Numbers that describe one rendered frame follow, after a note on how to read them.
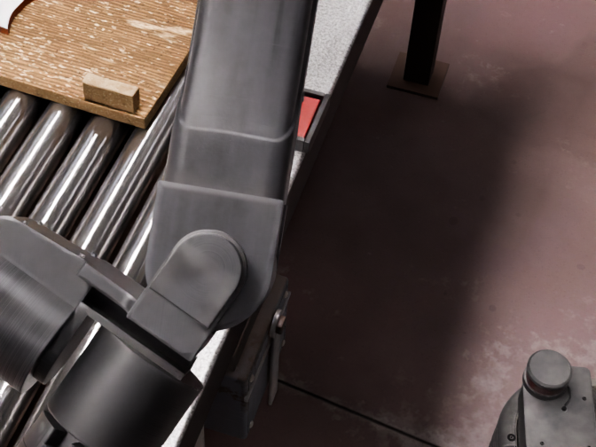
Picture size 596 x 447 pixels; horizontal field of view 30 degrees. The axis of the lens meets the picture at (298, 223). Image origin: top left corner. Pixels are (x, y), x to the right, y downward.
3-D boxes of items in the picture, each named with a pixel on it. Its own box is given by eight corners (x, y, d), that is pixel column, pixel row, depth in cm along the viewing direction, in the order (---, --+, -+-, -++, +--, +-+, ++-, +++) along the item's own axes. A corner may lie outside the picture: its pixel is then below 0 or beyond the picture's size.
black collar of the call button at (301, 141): (330, 105, 120) (331, 94, 118) (309, 154, 115) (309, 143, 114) (262, 88, 121) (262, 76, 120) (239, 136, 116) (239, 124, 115)
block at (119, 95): (141, 105, 116) (139, 85, 113) (134, 115, 115) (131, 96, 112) (90, 89, 117) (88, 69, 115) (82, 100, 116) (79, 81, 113)
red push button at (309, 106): (320, 108, 119) (321, 98, 118) (303, 146, 116) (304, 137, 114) (267, 95, 120) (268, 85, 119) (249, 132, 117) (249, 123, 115)
